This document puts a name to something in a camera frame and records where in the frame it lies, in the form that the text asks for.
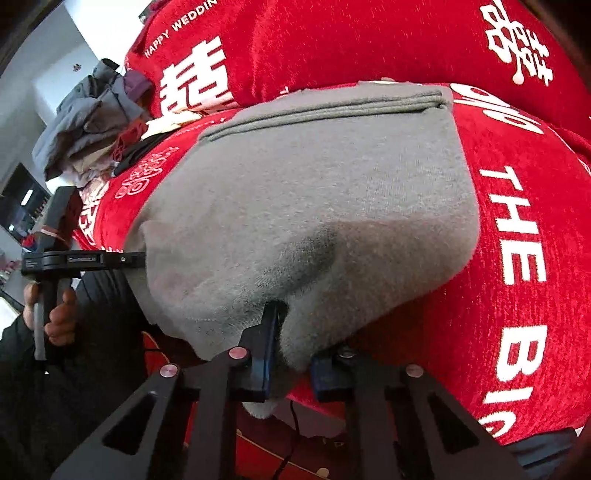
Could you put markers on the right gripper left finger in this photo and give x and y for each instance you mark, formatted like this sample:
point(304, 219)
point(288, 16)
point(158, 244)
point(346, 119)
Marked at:
point(181, 423)

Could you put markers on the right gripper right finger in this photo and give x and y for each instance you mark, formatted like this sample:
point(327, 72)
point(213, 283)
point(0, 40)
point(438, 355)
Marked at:
point(404, 424)

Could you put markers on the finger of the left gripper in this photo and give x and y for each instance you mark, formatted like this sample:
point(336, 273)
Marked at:
point(123, 260)

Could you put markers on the grey knit garment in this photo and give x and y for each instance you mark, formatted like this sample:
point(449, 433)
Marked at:
point(342, 203)

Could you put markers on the pile of clothes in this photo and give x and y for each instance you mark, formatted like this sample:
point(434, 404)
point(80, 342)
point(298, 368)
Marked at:
point(93, 113)

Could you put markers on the person's left hand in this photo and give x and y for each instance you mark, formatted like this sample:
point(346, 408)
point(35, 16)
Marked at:
point(62, 319)

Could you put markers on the black cloth item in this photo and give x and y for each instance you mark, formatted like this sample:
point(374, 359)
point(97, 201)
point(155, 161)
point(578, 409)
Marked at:
point(133, 154)

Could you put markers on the cream cloth item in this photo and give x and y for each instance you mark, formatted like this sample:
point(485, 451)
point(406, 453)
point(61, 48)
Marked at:
point(170, 122)

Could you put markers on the red wedding bedspread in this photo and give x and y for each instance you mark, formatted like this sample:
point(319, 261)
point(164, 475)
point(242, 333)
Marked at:
point(509, 335)

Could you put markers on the red wedding pillow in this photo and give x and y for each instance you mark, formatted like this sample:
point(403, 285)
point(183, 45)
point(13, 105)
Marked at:
point(209, 55)

